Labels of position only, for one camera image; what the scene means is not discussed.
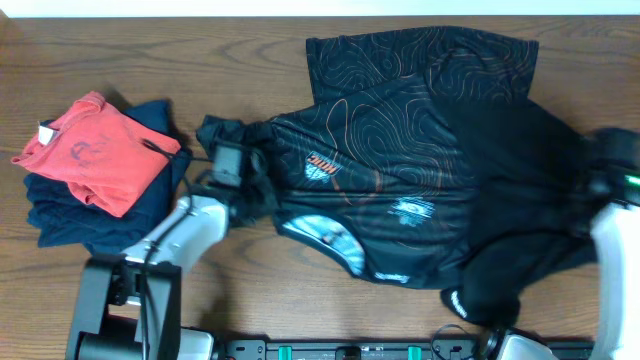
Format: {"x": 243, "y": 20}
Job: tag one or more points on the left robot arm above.
{"x": 129, "y": 305}

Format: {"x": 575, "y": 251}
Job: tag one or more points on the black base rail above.
{"x": 449, "y": 349}

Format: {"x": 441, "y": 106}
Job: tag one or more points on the plain black garment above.
{"x": 527, "y": 221}

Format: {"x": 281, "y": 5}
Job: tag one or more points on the folded navy blue garment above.
{"x": 62, "y": 219}

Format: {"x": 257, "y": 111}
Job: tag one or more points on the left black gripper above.
{"x": 269, "y": 201}

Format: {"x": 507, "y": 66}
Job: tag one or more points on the folded orange t-shirt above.
{"x": 99, "y": 153}

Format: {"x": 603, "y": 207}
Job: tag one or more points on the black jersey with orange lines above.
{"x": 372, "y": 174}

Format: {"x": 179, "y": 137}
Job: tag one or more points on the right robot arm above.
{"x": 610, "y": 192}

